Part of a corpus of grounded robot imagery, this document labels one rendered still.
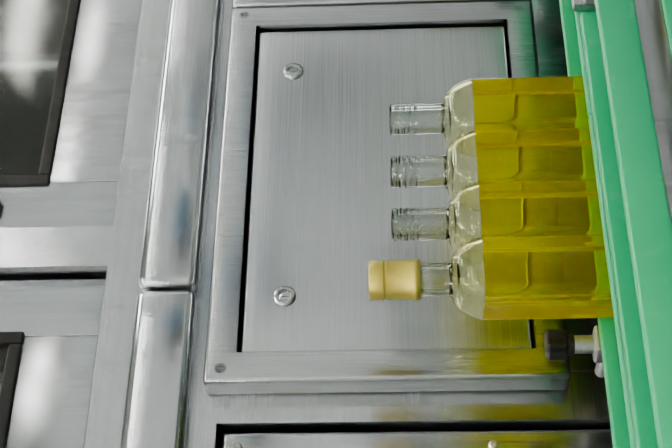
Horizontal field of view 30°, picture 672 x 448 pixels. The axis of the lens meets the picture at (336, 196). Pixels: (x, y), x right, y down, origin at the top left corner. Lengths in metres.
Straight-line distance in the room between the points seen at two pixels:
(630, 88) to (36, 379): 0.63
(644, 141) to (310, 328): 0.38
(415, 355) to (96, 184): 0.41
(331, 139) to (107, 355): 0.32
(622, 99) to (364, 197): 0.35
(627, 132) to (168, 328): 0.48
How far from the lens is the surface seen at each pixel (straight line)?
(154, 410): 1.19
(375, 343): 1.19
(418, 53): 1.39
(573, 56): 1.27
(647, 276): 0.94
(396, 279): 1.06
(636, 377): 0.98
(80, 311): 1.30
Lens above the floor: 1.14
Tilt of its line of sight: 3 degrees up
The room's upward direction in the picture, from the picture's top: 91 degrees counter-clockwise
